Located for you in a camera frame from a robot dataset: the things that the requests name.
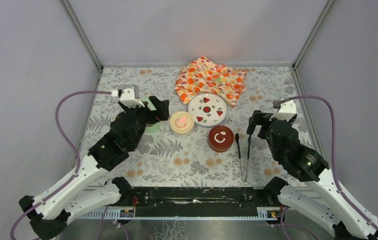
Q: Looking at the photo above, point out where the red brown round lid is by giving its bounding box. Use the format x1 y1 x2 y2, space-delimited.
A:
207 125 234 153

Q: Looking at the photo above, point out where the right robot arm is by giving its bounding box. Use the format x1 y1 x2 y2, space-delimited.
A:
246 110 378 240

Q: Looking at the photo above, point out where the green container cup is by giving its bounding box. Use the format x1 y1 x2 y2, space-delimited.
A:
140 97 161 134

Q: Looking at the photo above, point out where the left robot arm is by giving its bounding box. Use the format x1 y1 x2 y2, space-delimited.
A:
19 96 170 240

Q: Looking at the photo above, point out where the purple cable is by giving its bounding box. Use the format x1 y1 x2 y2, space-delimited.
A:
10 90 120 240
273 95 378 240

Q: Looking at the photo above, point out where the floral orange cloth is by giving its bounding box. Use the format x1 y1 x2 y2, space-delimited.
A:
175 56 247 107

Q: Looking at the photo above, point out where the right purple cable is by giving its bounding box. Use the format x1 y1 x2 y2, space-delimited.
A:
273 95 378 240

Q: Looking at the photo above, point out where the white plate blue rim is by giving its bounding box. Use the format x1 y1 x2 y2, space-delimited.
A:
187 93 228 127

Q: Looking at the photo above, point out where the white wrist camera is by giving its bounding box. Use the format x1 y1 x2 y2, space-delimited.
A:
270 98 297 122
118 85 145 108

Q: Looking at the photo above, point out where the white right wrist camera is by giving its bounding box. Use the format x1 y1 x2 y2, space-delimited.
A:
270 98 297 122

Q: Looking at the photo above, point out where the floral tablecloth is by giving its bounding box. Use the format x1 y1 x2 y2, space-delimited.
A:
80 66 306 187

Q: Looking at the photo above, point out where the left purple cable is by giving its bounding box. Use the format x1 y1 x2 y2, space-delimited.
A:
10 90 120 240

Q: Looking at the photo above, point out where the cream lid pink handle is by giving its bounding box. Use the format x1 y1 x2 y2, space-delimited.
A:
169 111 194 138

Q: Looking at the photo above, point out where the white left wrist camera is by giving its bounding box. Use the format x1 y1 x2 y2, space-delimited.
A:
118 85 145 108

